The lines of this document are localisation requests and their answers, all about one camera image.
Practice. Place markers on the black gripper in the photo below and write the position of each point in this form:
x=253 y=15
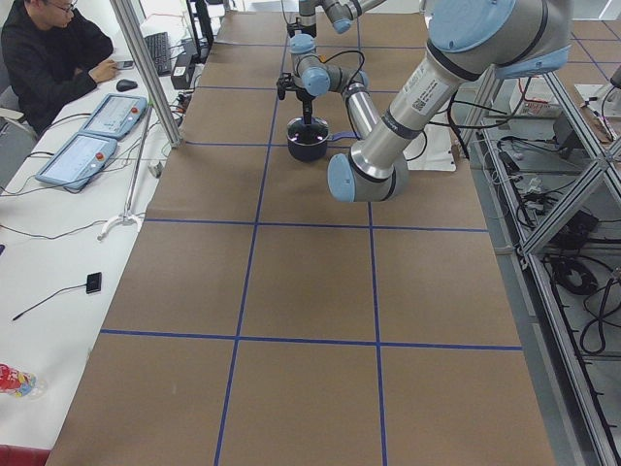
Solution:
x=307 y=100

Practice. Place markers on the glass lid with blue knob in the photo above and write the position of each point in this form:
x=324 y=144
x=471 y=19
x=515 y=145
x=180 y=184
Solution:
x=300 y=133

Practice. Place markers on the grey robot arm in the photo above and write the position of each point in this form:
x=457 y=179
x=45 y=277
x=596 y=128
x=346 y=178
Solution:
x=341 y=15
x=516 y=38

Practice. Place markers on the black power adapter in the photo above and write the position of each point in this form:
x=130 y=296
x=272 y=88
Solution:
x=183 y=71

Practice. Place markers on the black keyboard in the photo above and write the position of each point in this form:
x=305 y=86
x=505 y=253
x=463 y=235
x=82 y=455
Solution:
x=159 y=50

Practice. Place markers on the black computer mouse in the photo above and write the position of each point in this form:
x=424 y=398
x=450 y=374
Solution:
x=125 y=85

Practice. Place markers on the upper blue teach pendant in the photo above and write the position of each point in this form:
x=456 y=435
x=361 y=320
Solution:
x=115 y=116

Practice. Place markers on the blue teach pendant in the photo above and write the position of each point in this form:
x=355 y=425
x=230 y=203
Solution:
x=77 y=161
x=115 y=116

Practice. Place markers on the white stand with thin rod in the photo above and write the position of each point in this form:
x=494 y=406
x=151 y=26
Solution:
x=127 y=216

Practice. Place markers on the lower blue teach pendant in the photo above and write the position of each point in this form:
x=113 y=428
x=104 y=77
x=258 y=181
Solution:
x=77 y=161

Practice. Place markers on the person in black hoodie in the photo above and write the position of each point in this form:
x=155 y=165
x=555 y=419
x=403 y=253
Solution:
x=54 y=56

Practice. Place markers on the small black square device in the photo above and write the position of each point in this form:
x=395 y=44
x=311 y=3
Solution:
x=93 y=282

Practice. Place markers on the red printed plastic bag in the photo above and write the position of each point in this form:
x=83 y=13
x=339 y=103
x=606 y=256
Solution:
x=20 y=384

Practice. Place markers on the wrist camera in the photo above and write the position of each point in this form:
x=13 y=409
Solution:
x=285 y=84

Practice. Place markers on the dark pot with blue handle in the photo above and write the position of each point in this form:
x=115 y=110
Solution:
x=312 y=153

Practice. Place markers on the aluminium frame post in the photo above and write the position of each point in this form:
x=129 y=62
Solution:
x=130 y=28

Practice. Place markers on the aluminium frame rack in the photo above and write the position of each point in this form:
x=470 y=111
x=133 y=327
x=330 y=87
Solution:
x=549 y=156

